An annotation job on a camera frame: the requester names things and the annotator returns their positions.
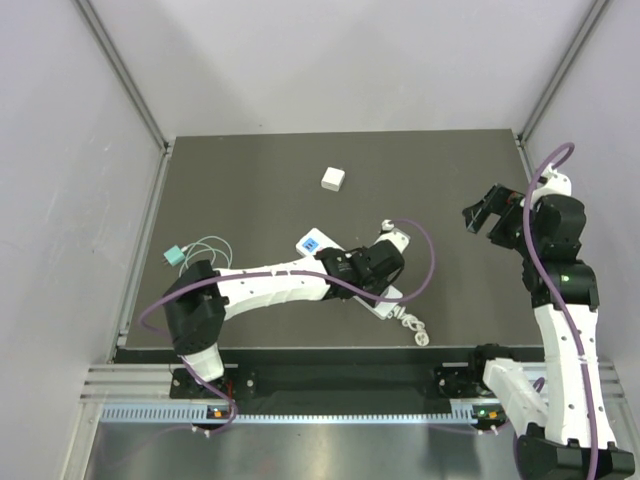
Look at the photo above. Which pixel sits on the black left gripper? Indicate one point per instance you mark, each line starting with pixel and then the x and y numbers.
pixel 372 291

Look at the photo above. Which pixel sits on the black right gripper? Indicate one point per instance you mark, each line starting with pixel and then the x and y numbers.
pixel 502 201

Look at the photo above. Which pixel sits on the white multicolour power strip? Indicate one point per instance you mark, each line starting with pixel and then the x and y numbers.
pixel 312 245

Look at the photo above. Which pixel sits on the teal plug adapter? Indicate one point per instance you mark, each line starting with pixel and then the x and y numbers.
pixel 174 256

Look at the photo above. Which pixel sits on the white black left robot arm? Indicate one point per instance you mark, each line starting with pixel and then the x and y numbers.
pixel 202 299

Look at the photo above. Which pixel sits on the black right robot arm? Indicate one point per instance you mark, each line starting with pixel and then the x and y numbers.
pixel 564 433

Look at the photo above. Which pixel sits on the white cube charger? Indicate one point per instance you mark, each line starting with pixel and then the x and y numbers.
pixel 333 179

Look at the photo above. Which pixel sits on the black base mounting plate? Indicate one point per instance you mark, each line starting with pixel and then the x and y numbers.
pixel 253 381

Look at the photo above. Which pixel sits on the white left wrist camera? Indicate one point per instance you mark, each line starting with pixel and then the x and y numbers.
pixel 397 235

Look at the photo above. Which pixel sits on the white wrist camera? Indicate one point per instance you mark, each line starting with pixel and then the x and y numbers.
pixel 397 235
pixel 552 182

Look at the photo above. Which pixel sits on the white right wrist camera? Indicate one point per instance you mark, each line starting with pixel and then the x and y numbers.
pixel 552 182

